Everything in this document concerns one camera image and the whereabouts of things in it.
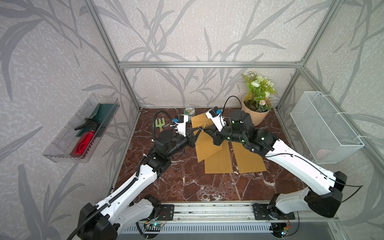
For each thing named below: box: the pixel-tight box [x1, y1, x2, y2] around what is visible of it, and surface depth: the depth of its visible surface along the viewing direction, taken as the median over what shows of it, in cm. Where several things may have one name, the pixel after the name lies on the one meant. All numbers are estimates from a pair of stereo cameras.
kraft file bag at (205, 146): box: [191, 112, 222, 163], surface depth 69 cm
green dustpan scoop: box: [76, 103, 114, 138], surface depth 67 cm
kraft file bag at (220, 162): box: [204, 140, 233, 174], surface depth 91 cm
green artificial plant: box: [242, 71, 278, 113], surface depth 98 cm
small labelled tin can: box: [184, 107, 195, 120], surface depth 110 cm
